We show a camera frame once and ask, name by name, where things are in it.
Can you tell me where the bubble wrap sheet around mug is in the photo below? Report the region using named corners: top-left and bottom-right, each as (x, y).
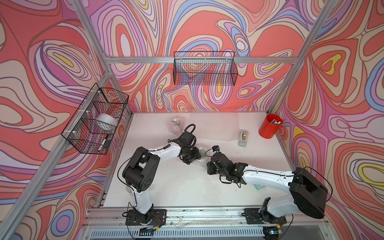
top-left (168, 116), bottom-right (185, 135)

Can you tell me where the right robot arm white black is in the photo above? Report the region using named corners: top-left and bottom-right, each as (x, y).
top-left (207, 153), bottom-right (328, 224)

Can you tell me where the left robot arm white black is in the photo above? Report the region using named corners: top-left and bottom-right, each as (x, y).
top-left (122, 135), bottom-right (201, 216)

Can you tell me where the flat bubble wrap sheet stack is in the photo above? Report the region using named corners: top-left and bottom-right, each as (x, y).
top-left (187, 113), bottom-right (241, 142)

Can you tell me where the small green alarm clock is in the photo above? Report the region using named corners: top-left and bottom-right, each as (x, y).
top-left (254, 185), bottom-right (265, 191)

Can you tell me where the red pen holder cup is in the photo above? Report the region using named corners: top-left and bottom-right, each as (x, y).
top-left (259, 114), bottom-right (284, 139)

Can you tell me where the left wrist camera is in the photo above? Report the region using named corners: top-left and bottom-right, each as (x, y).
top-left (179, 132), bottom-right (197, 148)

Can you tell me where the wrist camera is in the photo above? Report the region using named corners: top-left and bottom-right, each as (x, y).
top-left (179, 132), bottom-right (197, 148)
top-left (211, 145), bottom-right (231, 165)

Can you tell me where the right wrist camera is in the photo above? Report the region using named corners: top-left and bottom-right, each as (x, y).
top-left (211, 145), bottom-right (231, 165)

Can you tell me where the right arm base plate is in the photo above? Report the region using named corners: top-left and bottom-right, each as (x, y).
top-left (242, 208), bottom-right (287, 225)

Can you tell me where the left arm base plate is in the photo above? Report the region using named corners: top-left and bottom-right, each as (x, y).
top-left (126, 209), bottom-right (167, 227)

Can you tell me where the black wire basket back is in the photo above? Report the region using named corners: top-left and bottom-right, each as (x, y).
top-left (173, 50), bottom-right (239, 86)

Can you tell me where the black wire basket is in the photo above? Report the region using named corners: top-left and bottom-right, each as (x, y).
top-left (61, 84), bottom-right (129, 155)
top-left (173, 50), bottom-right (239, 86)

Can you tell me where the black wire basket left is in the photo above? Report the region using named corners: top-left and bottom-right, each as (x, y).
top-left (61, 84), bottom-right (129, 155)

